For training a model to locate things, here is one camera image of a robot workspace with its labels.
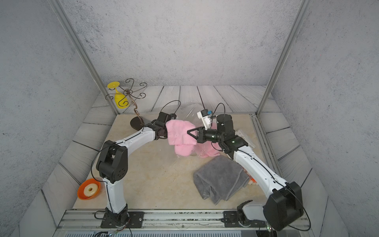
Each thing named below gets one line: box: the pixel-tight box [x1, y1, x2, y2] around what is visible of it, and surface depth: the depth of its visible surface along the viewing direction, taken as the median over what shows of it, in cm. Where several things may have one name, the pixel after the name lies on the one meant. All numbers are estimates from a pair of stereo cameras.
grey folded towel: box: [193, 155, 250, 205], surface depth 84 cm
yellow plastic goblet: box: [107, 80, 130, 110], surface depth 95 cm
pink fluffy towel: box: [165, 119, 221, 158], surface depth 75 cm
